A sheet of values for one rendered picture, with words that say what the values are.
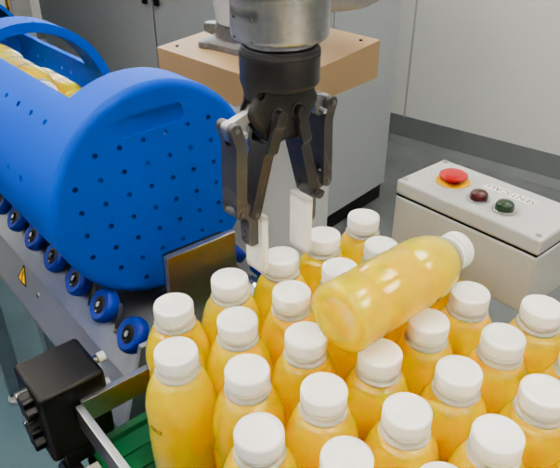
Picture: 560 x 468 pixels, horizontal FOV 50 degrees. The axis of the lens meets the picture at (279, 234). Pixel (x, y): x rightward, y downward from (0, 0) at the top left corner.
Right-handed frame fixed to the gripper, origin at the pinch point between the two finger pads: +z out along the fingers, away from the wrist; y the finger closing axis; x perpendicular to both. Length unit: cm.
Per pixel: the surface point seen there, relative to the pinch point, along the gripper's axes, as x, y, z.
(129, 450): -1.6, 20.0, 20.4
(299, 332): 11.2, 7.2, 2.5
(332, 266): 5.5, -2.8, 2.6
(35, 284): -40.1, 15.5, 21.6
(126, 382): -3.5, 18.2, 12.7
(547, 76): -101, -267, 57
